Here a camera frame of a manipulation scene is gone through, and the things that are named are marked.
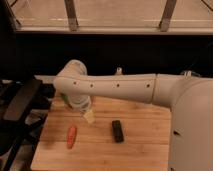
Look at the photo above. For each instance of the pale yellow gripper tip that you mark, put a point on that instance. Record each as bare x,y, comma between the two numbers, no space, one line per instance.
89,116

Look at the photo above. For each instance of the red orange pepper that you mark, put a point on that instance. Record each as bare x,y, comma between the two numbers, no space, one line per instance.
71,136

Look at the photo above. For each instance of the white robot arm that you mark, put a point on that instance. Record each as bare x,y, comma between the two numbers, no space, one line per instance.
189,98

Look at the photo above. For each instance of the green bowl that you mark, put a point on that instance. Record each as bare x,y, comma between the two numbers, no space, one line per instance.
65,99

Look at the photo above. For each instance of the black rectangular block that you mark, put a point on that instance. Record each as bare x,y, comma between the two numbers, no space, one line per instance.
117,131

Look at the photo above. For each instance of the clear spray bottle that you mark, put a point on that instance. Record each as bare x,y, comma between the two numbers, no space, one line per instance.
119,71

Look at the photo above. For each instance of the black office chair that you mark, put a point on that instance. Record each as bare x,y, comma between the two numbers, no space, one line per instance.
17,100

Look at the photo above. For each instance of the round metal disc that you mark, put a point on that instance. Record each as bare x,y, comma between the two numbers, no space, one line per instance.
190,73

